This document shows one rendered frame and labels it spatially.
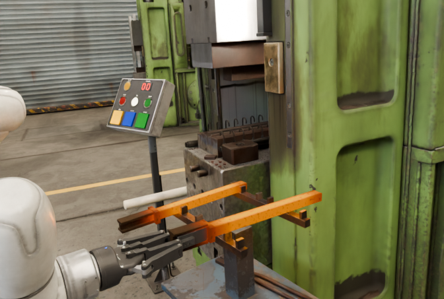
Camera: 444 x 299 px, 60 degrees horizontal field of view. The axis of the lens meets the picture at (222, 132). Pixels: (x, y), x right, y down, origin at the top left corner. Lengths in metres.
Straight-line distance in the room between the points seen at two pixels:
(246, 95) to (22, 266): 1.44
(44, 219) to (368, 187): 1.24
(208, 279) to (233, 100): 0.89
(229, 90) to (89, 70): 7.71
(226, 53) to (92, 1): 8.04
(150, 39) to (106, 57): 3.15
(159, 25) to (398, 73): 5.25
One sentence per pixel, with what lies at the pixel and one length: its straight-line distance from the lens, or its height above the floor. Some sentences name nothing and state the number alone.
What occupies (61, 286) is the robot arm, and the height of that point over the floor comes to 1.00.
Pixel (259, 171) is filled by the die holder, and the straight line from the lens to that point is 1.48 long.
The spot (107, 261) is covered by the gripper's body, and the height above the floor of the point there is 1.00.
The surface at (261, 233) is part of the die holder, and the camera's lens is 1.59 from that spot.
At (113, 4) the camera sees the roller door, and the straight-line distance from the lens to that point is 9.48.
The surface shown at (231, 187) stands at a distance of 1.17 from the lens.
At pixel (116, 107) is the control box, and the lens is 2.13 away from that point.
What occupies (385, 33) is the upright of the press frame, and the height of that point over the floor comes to 1.36.
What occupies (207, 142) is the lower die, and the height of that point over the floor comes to 0.96.
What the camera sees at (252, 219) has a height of 0.96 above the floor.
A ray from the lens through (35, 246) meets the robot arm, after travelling 0.59.
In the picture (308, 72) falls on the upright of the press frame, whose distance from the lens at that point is 1.24.
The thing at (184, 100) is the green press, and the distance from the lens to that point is 6.40.
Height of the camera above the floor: 1.37
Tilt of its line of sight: 14 degrees down
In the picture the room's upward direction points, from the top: 3 degrees counter-clockwise
